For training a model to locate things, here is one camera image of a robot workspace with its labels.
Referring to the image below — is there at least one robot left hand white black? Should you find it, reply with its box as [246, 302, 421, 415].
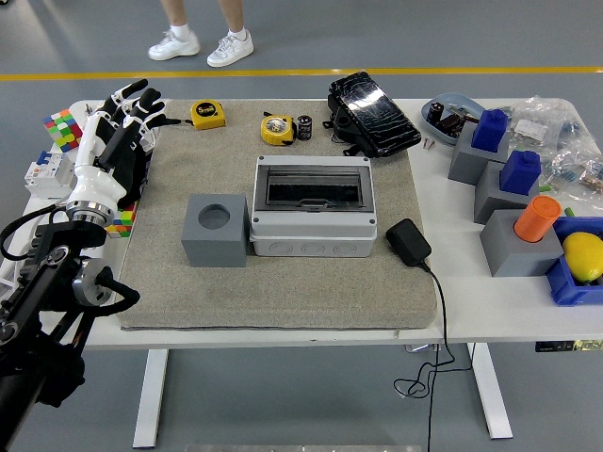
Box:
[65, 78, 168, 209]

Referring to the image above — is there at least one grey electrical junction box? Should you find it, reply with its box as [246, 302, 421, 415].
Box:
[249, 154, 379, 259]

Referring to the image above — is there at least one blue square battery block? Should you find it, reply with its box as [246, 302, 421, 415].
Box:
[498, 150, 542, 195]
[471, 108, 511, 153]

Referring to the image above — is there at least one orange cylinder battery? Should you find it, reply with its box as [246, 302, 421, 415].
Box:
[513, 195, 562, 244]

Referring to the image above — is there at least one white circuit breaker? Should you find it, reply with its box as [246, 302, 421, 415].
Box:
[24, 150, 79, 201]

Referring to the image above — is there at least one black cloth glove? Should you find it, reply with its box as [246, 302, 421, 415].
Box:
[115, 136, 151, 208]

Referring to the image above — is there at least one small colourful puzzle cube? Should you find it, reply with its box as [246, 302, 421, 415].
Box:
[104, 202, 139, 239]

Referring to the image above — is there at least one large pastel puzzle cube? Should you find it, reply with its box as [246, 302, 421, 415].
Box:
[41, 108, 87, 153]

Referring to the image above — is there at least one square yellow tape measure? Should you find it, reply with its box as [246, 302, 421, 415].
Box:
[159, 100, 227, 132]

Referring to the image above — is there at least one grey block holder round hole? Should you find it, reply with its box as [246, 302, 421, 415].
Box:
[479, 209, 566, 278]
[180, 192, 250, 268]

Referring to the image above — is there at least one round yellow tape measure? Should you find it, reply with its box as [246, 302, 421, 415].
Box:
[260, 111, 297, 147]

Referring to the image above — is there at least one person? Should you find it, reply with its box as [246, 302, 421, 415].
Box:
[147, 0, 255, 69]

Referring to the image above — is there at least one grey-brown table mat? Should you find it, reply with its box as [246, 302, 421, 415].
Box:
[116, 98, 438, 331]

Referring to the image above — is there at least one white table leg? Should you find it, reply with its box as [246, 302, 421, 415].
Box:
[465, 342, 513, 440]
[132, 348, 170, 449]

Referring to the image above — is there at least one shiny black pouch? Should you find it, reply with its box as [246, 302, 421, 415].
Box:
[322, 71, 423, 159]

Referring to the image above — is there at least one black power adapter plug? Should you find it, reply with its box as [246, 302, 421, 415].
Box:
[384, 218, 433, 268]

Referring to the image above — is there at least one brown capacitor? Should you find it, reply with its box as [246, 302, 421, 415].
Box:
[435, 114, 465, 138]

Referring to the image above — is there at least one blue-grey oval tray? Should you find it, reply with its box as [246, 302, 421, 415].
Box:
[420, 91, 486, 146]

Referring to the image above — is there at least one clear bag of components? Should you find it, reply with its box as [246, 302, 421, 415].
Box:
[541, 140, 603, 197]
[506, 95, 588, 154]

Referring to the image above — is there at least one blue plastic bin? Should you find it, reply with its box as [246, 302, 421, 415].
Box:
[545, 216, 603, 307]

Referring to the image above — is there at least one black table control panel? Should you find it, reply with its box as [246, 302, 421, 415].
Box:
[534, 339, 603, 353]

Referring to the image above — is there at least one yellow lemon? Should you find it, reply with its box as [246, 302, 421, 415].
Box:
[562, 231, 603, 283]

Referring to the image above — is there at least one black adapter cord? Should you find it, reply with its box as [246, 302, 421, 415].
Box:
[393, 261, 473, 452]

